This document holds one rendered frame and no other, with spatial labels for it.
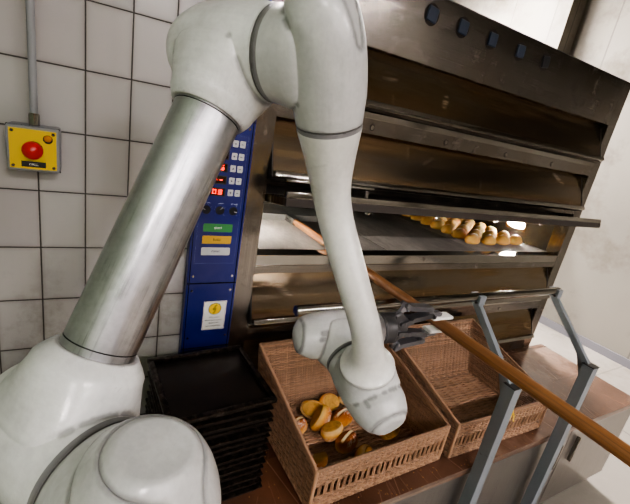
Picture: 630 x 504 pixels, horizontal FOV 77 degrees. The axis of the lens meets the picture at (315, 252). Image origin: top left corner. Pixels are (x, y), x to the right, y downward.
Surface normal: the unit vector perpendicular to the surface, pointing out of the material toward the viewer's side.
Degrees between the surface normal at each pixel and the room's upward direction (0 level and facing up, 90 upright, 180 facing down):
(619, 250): 90
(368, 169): 70
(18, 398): 61
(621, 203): 90
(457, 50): 90
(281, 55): 106
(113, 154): 90
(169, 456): 5
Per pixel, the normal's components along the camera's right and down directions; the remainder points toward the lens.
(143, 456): 0.27, -0.90
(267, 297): 0.49, 0.00
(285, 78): -0.40, 0.60
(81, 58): 0.46, 0.35
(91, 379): 0.61, -0.43
